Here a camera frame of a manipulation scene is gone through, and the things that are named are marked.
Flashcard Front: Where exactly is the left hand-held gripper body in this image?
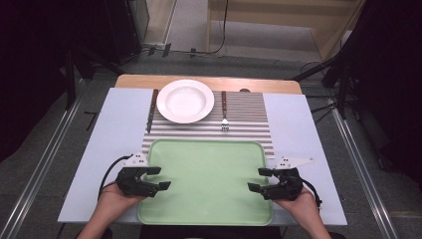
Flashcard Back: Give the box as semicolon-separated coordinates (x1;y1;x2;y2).
114;151;161;199

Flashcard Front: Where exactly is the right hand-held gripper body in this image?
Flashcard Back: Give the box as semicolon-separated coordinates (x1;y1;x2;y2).
260;156;315;202

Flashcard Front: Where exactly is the pale green tray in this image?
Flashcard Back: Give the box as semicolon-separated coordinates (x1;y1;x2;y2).
136;138;274;227

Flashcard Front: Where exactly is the wooden-handled knife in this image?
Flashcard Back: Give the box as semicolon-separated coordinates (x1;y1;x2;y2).
145;88;159;134

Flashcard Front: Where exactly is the wooden-handled fork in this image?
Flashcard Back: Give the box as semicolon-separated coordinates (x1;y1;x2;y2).
220;90;231;132

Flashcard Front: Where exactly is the white deep plate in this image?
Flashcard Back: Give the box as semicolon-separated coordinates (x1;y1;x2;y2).
156;79;215;124

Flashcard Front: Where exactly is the person's left hand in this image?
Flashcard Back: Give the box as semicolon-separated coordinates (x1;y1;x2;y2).
99;182;145;217

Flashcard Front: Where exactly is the person's right hand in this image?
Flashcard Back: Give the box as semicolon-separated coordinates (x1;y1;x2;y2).
273;187;321;224

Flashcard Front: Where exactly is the pale blue board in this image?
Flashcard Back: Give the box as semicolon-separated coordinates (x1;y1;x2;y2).
57;87;348;227

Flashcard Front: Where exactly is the person's dark clothing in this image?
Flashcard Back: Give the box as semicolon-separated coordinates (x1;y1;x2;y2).
138;225;283;239

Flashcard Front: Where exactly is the striped placemat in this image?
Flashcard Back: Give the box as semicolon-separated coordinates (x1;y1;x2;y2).
140;89;276;159

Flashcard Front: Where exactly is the wooden table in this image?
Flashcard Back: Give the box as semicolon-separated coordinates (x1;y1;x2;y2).
113;74;304;96

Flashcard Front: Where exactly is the black metal stand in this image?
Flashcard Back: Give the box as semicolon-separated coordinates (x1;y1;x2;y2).
63;44;124;112
292;49;353;120

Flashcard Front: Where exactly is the black cabinet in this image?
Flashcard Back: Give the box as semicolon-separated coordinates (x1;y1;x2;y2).
104;0;150;66

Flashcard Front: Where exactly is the light wooden shelf unit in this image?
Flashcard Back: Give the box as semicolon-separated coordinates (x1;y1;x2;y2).
205;0;366;63

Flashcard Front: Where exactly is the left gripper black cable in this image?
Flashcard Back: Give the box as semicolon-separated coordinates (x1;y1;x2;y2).
98;154;133;201

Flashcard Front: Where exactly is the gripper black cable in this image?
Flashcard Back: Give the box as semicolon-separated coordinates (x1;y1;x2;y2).
300;178;323;209
98;154;133;201

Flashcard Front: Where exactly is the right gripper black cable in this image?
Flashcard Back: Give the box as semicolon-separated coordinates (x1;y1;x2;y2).
300;178;323;209

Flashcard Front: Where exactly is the metal floor rail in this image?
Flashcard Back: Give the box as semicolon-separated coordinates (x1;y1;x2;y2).
327;99;399;239
0;96;84;239

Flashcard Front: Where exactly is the black hanging cable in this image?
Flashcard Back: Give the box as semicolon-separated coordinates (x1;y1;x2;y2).
198;0;231;56

